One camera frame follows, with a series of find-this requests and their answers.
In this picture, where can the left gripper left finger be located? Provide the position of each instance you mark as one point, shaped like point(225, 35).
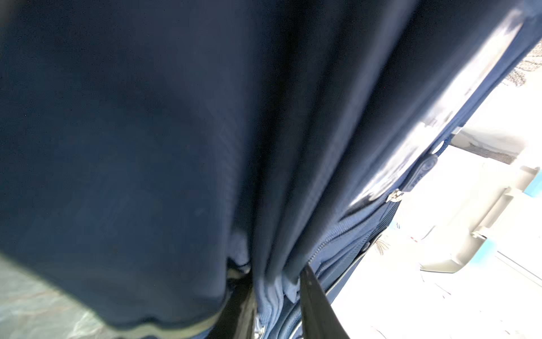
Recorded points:
point(238, 318)

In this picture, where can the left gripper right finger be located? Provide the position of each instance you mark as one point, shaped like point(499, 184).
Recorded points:
point(317, 316)

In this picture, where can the navy blue backpack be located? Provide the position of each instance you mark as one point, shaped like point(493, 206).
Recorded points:
point(154, 153)

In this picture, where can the white box with blue lid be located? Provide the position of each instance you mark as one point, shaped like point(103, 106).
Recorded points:
point(500, 214)

